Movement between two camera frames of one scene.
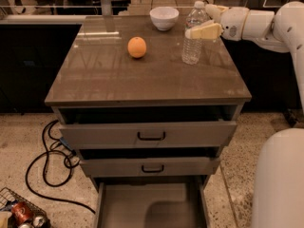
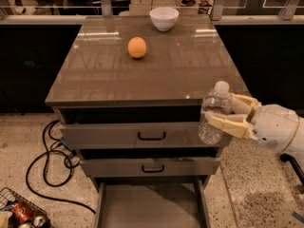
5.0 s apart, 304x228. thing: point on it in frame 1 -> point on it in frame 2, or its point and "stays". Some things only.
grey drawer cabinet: [146, 127] stays
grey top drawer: [148, 128] stays
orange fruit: [137, 47] stays
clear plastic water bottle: [192, 47] -> [218, 101]
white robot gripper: [234, 22] -> [275, 124]
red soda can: [21, 212] stays
